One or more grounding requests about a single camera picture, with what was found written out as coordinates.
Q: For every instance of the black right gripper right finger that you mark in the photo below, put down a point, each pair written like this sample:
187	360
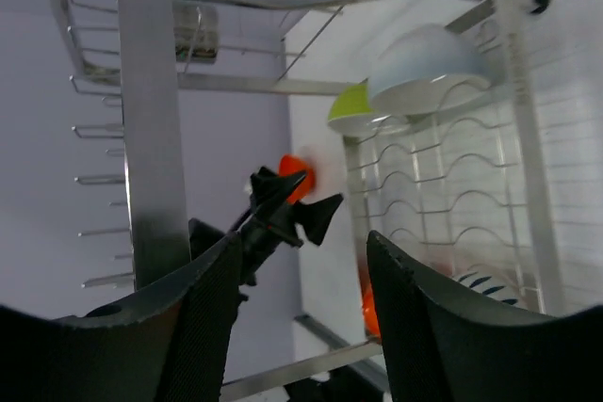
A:
443	341

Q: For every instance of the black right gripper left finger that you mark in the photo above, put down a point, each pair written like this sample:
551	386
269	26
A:
166	342

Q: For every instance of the metal cutlery holder cup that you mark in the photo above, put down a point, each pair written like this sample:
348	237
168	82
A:
196	33

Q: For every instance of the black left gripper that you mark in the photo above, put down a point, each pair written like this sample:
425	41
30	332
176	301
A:
261	236

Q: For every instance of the stainless steel dish rack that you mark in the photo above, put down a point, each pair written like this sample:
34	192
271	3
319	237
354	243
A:
467	132

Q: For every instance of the black and white striped bowl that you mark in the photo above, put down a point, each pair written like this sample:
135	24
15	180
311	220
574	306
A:
487	286

